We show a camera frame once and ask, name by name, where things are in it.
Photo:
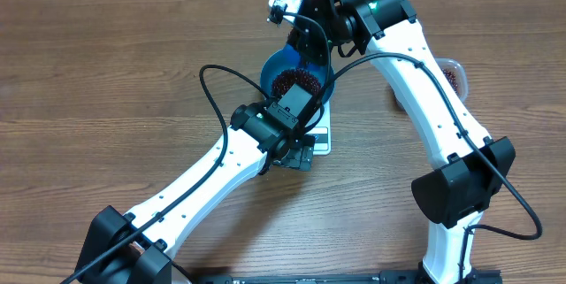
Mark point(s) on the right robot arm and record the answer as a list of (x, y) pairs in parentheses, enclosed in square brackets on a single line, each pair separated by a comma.
[(468, 165)]

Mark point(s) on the clear plastic food container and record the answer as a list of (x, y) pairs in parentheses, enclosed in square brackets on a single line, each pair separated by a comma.
[(456, 76)]

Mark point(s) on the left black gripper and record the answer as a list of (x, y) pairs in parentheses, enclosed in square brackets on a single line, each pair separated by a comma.
[(302, 157)]

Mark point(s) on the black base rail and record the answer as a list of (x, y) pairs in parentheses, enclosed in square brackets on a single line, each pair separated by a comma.
[(384, 277)]

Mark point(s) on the blue metal bowl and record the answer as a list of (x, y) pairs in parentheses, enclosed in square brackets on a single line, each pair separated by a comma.
[(275, 65)]

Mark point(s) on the white digital kitchen scale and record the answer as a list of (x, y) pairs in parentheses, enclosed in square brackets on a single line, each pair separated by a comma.
[(322, 131)]

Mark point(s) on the red adzuki beans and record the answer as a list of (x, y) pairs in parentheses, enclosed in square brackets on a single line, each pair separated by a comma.
[(290, 77)]

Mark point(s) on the blue plastic measuring scoop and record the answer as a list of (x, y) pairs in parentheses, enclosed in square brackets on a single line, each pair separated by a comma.
[(293, 58)]

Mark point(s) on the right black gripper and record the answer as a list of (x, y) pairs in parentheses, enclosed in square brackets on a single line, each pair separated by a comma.
[(313, 50)]

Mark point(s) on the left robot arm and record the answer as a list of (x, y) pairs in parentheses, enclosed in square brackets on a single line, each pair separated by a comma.
[(140, 245)]

